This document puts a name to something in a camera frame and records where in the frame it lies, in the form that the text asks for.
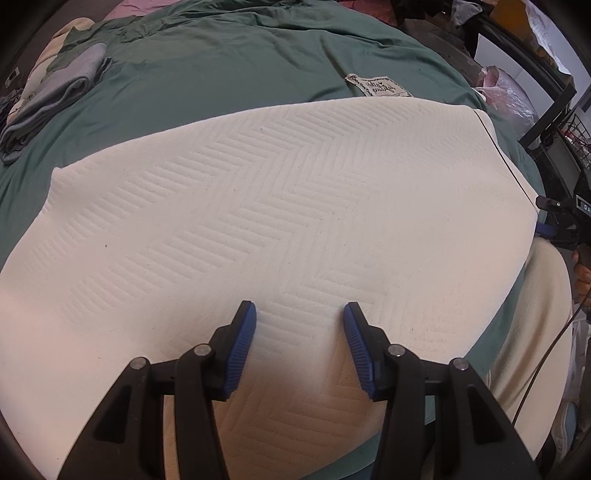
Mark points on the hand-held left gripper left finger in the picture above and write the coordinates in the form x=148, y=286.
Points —
x=240, y=350

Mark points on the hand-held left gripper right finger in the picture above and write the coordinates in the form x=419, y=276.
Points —
x=359, y=350

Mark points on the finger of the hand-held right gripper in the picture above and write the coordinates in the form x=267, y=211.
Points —
x=549, y=230
x=554, y=204

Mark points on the cream textured blanket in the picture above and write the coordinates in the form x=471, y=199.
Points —
x=277, y=207

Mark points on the person's right hand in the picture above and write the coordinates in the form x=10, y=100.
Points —
x=582, y=272

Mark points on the black metal rack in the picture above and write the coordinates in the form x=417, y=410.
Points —
x=540, y=124

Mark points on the cream bed cover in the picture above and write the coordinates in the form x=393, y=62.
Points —
x=535, y=323

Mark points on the white plastic bag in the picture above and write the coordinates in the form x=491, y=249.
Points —
x=508, y=99

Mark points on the blue white slipper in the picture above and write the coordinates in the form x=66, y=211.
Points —
x=565, y=429

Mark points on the white duvet label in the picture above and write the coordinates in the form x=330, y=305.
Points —
x=378, y=86

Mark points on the green duvet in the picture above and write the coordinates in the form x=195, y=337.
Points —
x=231, y=69

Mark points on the grey folded cloth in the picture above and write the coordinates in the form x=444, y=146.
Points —
x=51, y=97

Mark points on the purple pillow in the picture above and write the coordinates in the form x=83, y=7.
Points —
x=131, y=8

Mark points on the cream goose plush toy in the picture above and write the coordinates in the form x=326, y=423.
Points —
x=69, y=32

